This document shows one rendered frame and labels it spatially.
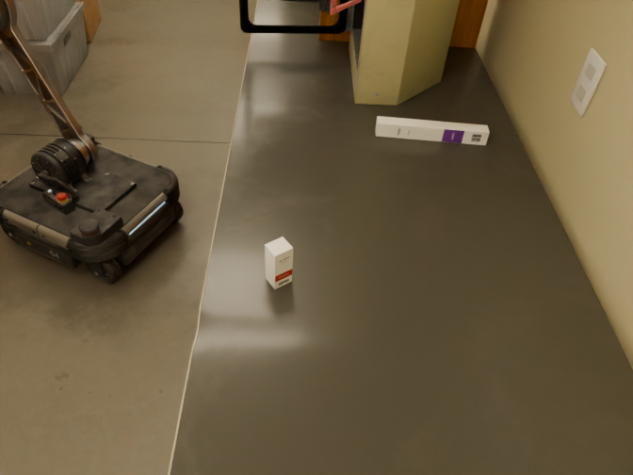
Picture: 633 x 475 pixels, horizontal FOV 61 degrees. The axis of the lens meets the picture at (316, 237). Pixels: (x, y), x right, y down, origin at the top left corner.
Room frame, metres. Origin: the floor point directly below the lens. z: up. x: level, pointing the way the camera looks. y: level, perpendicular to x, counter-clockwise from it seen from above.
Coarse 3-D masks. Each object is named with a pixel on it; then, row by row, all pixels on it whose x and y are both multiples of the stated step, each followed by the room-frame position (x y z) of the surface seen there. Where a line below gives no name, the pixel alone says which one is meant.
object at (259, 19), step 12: (252, 0) 1.51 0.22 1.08; (264, 0) 1.51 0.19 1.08; (276, 0) 1.52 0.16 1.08; (336, 0) 1.54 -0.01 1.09; (252, 12) 1.51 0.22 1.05; (264, 12) 1.51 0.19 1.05; (276, 12) 1.52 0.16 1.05; (288, 12) 1.52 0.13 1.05; (300, 12) 1.53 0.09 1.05; (312, 12) 1.53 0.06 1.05; (324, 12) 1.54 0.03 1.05; (264, 24) 1.51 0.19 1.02; (276, 24) 1.52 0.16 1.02; (288, 24) 1.52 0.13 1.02; (300, 24) 1.53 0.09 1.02; (312, 24) 1.53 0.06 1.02; (324, 24) 1.54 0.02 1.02
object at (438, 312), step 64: (256, 64) 1.42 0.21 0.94; (320, 64) 1.45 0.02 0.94; (448, 64) 1.51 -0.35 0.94; (256, 128) 1.10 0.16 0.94; (320, 128) 1.12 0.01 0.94; (512, 128) 1.18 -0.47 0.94; (256, 192) 0.86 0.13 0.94; (320, 192) 0.87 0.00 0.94; (384, 192) 0.89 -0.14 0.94; (448, 192) 0.91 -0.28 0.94; (512, 192) 0.92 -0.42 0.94; (256, 256) 0.68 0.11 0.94; (320, 256) 0.69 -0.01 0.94; (384, 256) 0.70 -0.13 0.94; (448, 256) 0.71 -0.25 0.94; (512, 256) 0.73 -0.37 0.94; (576, 256) 0.74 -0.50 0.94; (256, 320) 0.53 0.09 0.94; (320, 320) 0.54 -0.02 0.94; (384, 320) 0.55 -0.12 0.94; (448, 320) 0.56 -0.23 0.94; (512, 320) 0.57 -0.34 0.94; (576, 320) 0.58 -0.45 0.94; (192, 384) 0.41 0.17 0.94; (256, 384) 0.42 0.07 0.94; (320, 384) 0.43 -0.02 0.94; (384, 384) 0.43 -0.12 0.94; (448, 384) 0.44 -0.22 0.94; (512, 384) 0.45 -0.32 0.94; (576, 384) 0.46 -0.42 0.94; (192, 448) 0.31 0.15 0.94; (256, 448) 0.32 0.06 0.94; (320, 448) 0.33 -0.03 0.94; (384, 448) 0.33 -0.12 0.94; (448, 448) 0.34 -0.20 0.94; (512, 448) 0.35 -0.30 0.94; (576, 448) 0.35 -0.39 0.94
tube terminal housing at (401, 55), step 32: (384, 0) 1.25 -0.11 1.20; (416, 0) 1.25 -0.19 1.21; (448, 0) 1.36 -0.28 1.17; (384, 32) 1.25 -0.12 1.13; (416, 32) 1.27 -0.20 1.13; (448, 32) 1.39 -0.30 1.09; (352, 64) 1.40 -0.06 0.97; (384, 64) 1.25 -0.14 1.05; (416, 64) 1.29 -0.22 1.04; (384, 96) 1.25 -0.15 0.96
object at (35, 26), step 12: (24, 0) 2.69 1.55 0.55; (36, 0) 2.71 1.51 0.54; (48, 0) 2.85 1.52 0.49; (60, 0) 3.01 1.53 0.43; (72, 0) 3.19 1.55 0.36; (24, 12) 2.69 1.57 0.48; (36, 12) 2.70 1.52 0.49; (48, 12) 2.83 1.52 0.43; (60, 12) 2.99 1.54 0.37; (24, 24) 2.70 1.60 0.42; (36, 24) 2.70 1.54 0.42; (48, 24) 2.80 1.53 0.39; (24, 36) 2.70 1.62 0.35; (36, 36) 2.71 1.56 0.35
